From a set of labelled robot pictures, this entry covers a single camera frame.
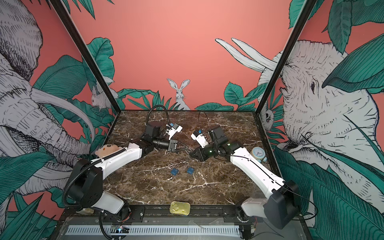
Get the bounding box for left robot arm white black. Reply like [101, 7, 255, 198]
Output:
[62, 122, 183, 219]

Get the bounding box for small circuit board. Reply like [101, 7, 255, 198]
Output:
[110, 225, 130, 236]

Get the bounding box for black frame post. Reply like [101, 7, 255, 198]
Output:
[50, 0, 121, 115]
[256, 0, 317, 116]

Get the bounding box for small alarm clock teal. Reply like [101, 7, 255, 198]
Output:
[251, 147, 268, 163]

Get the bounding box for white vented strip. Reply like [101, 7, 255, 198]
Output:
[65, 225, 240, 237]

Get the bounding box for right black frame post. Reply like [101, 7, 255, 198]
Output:
[256, 0, 317, 116]

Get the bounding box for yellow tin can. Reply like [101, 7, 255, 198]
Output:
[170, 201, 191, 216]

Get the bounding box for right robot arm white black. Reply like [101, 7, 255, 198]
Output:
[190, 126, 301, 230]

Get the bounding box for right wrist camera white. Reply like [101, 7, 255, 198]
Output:
[191, 130, 209, 148]

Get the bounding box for left black frame post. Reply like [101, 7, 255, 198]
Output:
[50, 0, 121, 115]

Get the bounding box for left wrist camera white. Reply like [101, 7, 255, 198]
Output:
[166, 123, 183, 140]

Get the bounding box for plush doll toy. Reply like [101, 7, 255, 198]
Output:
[95, 144, 122, 159]

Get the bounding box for black mounting rail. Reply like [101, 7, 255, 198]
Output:
[59, 203, 304, 224]

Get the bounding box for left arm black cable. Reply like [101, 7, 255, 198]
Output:
[145, 104, 171, 127]

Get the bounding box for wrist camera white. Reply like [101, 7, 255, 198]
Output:
[166, 123, 183, 140]
[191, 130, 209, 148]

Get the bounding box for blue padlock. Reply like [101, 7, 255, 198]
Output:
[171, 168, 179, 176]
[187, 167, 195, 175]

